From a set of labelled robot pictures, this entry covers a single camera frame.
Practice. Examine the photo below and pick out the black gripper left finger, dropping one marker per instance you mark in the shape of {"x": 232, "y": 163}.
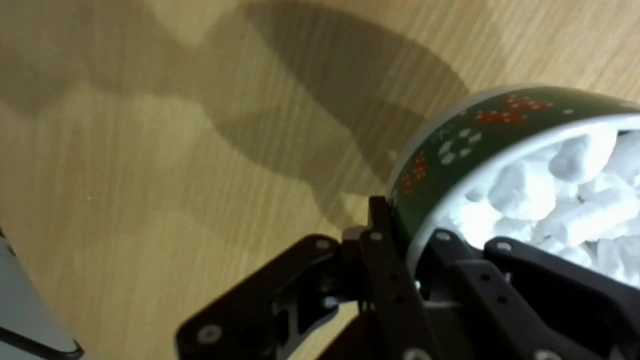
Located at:
{"x": 387, "y": 293}

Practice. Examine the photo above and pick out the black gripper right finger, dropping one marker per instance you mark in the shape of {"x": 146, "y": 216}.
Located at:
{"x": 533, "y": 307}

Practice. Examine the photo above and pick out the white foam pieces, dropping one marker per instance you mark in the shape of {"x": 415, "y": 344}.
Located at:
{"x": 567, "y": 192}

